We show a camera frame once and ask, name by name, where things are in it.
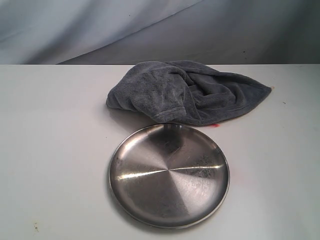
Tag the round stainless steel plate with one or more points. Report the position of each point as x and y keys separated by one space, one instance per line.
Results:
x=169 y=176

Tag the grey terry towel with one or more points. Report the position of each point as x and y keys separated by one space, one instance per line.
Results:
x=186 y=92

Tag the grey fabric backdrop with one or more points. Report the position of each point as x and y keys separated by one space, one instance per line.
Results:
x=118 y=32

